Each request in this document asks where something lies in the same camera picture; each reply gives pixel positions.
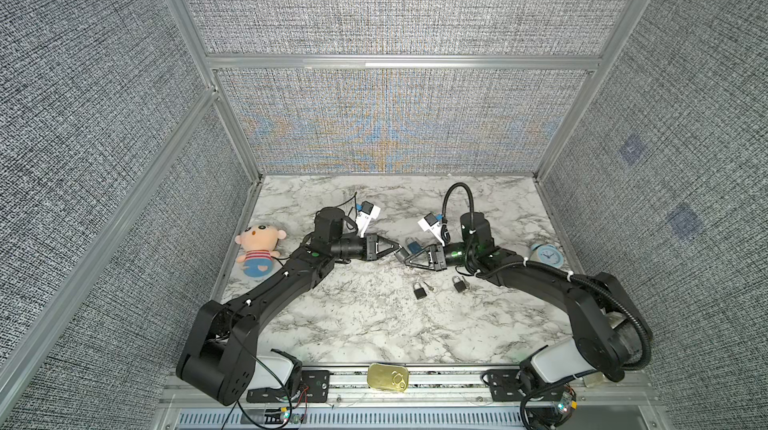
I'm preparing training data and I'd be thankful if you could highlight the gold sardine tin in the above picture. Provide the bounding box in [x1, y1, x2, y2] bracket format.
[366, 363, 410, 393]

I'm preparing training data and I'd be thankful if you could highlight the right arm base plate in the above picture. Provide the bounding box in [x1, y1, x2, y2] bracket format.
[481, 369, 566, 403]

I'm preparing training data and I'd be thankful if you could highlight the aluminium front rail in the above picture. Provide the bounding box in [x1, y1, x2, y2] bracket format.
[158, 365, 655, 410]

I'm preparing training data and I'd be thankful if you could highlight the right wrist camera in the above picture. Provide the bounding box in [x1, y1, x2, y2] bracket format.
[418, 213, 450, 246]

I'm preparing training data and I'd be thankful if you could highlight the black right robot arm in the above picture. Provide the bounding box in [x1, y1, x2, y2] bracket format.
[418, 212, 652, 395]

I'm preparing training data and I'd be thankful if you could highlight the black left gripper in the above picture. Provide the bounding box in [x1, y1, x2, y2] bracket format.
[330, 234, 397, 263]

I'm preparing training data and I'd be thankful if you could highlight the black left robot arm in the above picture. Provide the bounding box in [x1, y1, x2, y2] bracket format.
[176, 207, 400, 406]

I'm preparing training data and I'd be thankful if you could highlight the plush doll toy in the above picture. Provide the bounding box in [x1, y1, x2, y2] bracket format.
[234, 225, 287, 278]

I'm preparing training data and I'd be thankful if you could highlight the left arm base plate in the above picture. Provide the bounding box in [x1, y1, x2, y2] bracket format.
[244, 370, 330, 404]

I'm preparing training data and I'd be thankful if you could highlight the black padlock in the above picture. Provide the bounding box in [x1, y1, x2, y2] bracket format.
[452, 275, 470, 293]
[395, 247, 410, 263]

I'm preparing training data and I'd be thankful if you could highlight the light blue alarm clock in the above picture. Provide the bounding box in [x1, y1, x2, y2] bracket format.
[529, 244, 565, 269]

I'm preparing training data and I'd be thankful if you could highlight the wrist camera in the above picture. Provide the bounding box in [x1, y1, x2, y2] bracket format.
[355, 201, 381, 238]
[418, 213, 450, 246]

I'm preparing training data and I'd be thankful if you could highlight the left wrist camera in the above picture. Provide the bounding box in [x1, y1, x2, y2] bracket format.
[355, 201, 381, 238]

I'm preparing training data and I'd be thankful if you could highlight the black padlock shackle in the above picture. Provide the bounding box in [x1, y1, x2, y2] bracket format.
[412, 281, 435, 300]

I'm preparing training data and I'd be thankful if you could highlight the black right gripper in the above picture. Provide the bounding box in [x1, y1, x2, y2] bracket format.
[404, 245, 477, 275]

